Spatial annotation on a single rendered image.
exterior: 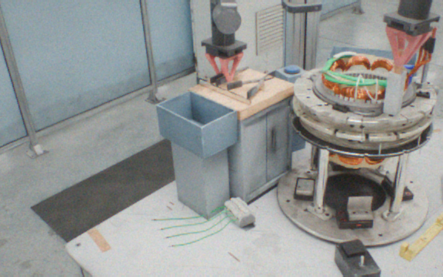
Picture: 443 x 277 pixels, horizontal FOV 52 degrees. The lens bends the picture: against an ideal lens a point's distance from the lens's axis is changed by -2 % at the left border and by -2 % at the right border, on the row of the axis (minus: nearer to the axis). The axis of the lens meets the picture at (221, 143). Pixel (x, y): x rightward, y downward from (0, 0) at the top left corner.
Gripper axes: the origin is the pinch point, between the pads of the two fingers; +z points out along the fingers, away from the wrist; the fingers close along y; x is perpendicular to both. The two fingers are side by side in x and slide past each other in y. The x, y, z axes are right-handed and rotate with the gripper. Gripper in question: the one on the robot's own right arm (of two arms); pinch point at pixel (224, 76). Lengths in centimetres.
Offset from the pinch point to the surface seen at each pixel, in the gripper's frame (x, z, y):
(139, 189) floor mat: 30, 109, -107
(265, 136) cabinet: 1.4, 13.3, 12.5
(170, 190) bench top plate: -16.1, 30.8, -7.0
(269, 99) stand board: 1.7, 2.7, 13.4
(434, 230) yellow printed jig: 16, 29, 54
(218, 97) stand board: -6.1, 2.2, 4.0
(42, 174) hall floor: -1, 111, -165
